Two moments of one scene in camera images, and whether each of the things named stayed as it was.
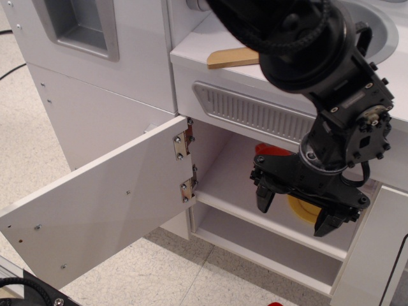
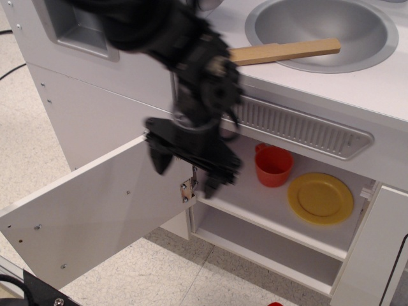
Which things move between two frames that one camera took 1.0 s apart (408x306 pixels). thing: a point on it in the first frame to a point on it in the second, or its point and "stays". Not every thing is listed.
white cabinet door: x=61 y=232 stays
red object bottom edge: x=275 y=303 stays
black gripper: x=285 y=173 to x=204 y=146
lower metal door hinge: x=188 y=187 stays
